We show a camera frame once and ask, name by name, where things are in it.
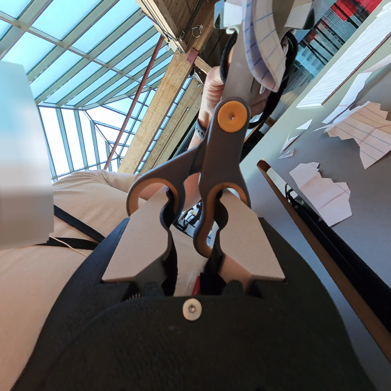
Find person's left forearm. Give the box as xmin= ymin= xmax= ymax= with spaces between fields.
xmin=139 ymin=134 xmax=206 ymax=214

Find stack of coloured plastic crates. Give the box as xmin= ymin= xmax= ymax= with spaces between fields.
xmin=298 ymin=0 xmax=382 ymax=89

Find person's left hand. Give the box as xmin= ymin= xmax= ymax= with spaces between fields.
xmin=198 ymin=66 xmax=228 ymax=126

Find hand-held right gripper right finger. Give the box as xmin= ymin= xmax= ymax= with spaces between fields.
xmin=209 ymin=189 xmax=286 ymax=284

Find glass skylight roof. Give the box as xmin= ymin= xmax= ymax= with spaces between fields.
xmin=0 ymin=0 xmax=187 ymax=181

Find grey orange scissors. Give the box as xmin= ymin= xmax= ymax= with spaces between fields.
xmin=126 ymin=0 xmax=255 ymax=258

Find black chest strap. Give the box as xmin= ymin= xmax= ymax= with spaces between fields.
xmin=35 ymin=205 xmax=104 ymax=251

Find lined notepad brown backing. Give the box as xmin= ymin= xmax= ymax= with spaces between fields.
xmin=296 ymin=0 xmax=391 ymax=108

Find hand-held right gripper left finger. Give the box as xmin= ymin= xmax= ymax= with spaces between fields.
xmin=102 ymin=186 xmax=179 ymax=284

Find red steel pipe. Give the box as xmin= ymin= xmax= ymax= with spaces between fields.
xmin=104 ymin=35 xmax=165 ymax=170

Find wooden ceiling beam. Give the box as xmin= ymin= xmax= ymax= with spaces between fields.
xmin=118 ymin=0 xmax=220 ymax=175

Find scattered lined paper scraps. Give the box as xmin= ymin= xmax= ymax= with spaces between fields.
xmin=278 ymin=72 xmax=391 ymax=227

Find lined paper sheet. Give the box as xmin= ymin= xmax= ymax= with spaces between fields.
xmin=243 ymin=0 xmax=287 ymax=92

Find black wrist watch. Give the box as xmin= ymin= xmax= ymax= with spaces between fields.
xmin=195 ymin=119 xmax=209 ymax=141

